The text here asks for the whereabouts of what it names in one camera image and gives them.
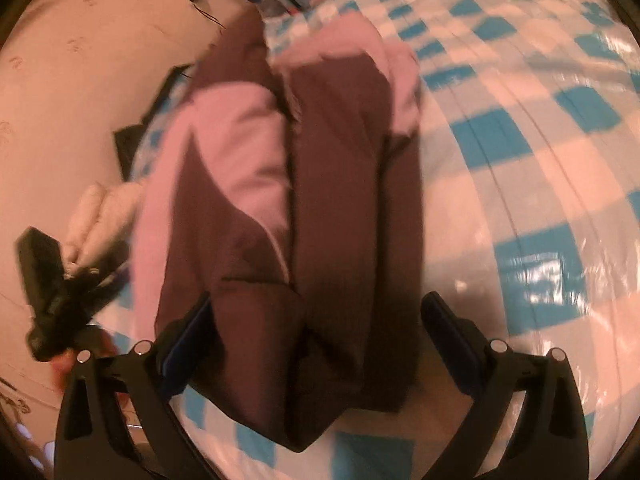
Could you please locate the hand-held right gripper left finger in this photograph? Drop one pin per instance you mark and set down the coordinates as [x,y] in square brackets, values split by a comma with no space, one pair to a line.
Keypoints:
[185,340]

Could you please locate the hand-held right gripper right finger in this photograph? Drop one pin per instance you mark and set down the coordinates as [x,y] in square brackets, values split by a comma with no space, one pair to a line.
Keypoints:
[457,345]

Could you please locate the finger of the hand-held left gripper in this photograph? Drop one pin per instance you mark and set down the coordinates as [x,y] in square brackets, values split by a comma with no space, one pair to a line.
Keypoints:
[102,270]

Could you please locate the pink and brown hoodie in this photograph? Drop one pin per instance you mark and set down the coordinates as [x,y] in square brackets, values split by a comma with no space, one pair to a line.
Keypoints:
[340,185]

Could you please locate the cream padded jacket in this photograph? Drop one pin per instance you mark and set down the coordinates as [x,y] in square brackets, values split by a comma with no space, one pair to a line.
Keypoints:
[100,215]

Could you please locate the blue white checked bed cover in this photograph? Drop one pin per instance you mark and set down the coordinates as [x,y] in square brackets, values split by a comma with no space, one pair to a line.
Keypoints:
[525,160]

